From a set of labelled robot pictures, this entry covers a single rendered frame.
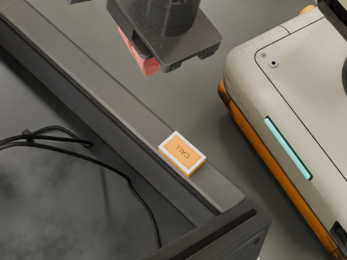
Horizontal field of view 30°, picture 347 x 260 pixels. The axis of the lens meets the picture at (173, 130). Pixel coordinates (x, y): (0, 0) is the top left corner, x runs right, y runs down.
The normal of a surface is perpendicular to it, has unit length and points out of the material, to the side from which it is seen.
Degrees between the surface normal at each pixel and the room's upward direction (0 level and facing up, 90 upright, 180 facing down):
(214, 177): 0
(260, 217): 43
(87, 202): 0
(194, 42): 10
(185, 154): 0
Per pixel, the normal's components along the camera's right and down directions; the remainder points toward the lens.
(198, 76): -0.01, -0.46
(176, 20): 0.27, 0.86
